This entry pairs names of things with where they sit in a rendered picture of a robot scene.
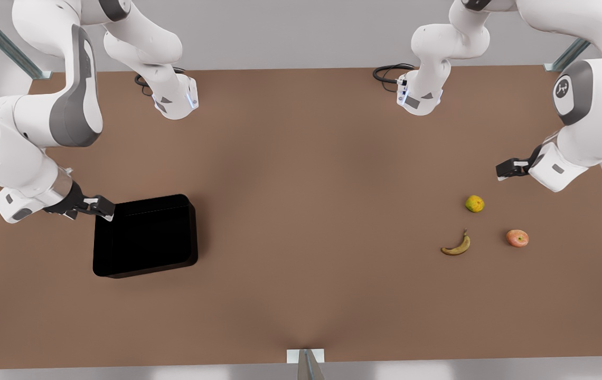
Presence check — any black storage box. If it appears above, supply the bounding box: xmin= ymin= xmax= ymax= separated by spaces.
xmin=92 ymin=194 xmax=199 ymax=279

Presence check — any yellow brown banana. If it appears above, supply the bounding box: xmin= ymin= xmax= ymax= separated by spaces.
xmin=440 ymin=229 xmax=471 ymax=257

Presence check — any black cable loop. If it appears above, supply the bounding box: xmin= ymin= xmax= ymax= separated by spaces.
xmin=372 ymin=63 xmax=419 ymax=94
xmin=134 ymin=65 xmax=186 ymax=98

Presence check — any silver frame post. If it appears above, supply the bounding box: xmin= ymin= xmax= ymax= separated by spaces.
xmin=544 ymin=0 xmax=602 ymax=73
xmin=0 ymin=0 xmax=52 ymax=80
xmin=286 ymin=348 xmax=326 ymax=380

